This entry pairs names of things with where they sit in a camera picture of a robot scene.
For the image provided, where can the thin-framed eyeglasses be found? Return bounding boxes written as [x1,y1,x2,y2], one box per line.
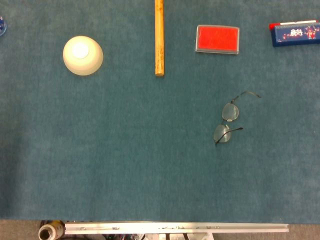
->
[213,90,262,147]

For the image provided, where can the teal felt table mat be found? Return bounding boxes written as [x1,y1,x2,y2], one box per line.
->
[0,0,320,224]

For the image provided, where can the wooden rolling pin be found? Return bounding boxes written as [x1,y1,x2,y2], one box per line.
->
[154,0,165,77]

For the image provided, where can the red ink stamp pad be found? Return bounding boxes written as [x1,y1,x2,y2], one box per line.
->
[195,24,240,55]

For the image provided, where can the cream upturned bowl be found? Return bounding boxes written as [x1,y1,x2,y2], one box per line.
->
[62,35,104,77]

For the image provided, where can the brown tape roll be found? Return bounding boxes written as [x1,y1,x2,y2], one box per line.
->
[38,220,66,240]

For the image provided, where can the blue printed rectangular box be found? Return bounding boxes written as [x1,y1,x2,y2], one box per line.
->
[269,19,320,48]

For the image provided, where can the blue labelled drink bottle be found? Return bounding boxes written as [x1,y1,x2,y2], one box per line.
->
[0,15,8,37]

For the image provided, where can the aluminium profile rail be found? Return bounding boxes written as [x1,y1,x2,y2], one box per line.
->
[64,221,290,235]

